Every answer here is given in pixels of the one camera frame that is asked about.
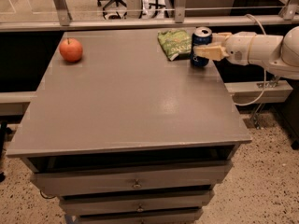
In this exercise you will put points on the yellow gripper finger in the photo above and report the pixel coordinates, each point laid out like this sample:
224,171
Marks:
212,51
220,37

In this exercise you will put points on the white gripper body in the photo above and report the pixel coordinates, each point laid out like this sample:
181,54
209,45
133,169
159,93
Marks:
239,48

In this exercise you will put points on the blue pepsi can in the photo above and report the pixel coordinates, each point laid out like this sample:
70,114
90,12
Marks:
200,36

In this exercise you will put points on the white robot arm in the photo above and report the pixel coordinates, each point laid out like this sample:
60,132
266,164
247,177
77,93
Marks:
277,54

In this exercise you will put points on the green jalapeno chip bag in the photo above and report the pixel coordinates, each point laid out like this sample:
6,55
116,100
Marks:
175,43

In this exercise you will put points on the grey metal railing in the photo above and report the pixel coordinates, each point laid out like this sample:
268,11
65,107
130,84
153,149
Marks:
72,15

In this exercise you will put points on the grey drawer cabinet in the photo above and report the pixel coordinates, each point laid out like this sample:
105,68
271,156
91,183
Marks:
124,105

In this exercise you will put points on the top grey drawer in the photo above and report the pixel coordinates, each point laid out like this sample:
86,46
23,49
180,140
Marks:
132,178

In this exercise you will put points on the grey drawer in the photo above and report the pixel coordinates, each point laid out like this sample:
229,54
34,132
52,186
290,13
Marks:
132,178
137,203
150,217

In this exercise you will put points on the red apple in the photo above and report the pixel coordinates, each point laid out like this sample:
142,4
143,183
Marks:
71,50

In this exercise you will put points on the bottom grey drawer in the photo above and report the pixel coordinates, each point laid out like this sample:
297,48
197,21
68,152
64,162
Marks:
150,217

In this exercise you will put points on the middle grey drawer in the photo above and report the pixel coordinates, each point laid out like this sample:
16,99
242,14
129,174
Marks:
137,203

